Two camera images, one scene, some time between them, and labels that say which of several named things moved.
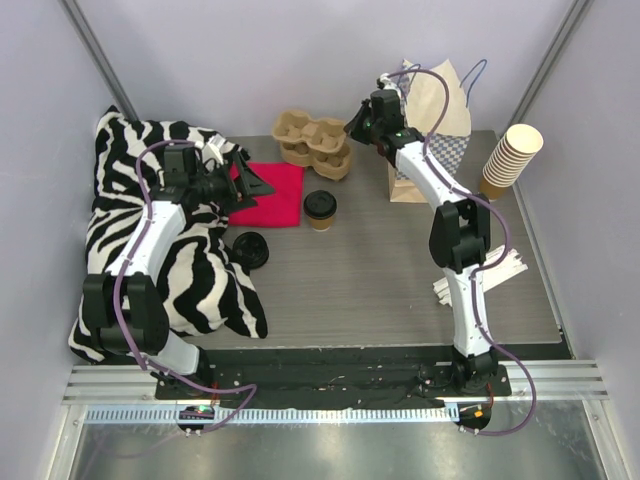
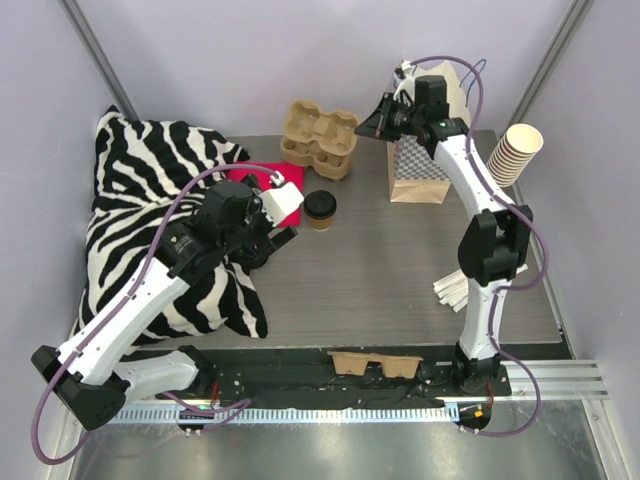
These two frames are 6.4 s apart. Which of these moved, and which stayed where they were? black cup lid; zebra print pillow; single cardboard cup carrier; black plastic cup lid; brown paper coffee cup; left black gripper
Moved: left black gripper; single cardboard cup carrier
Stayed: brown paper coffee cup; black plastic cup lid; black cup lid; zebra print pillow
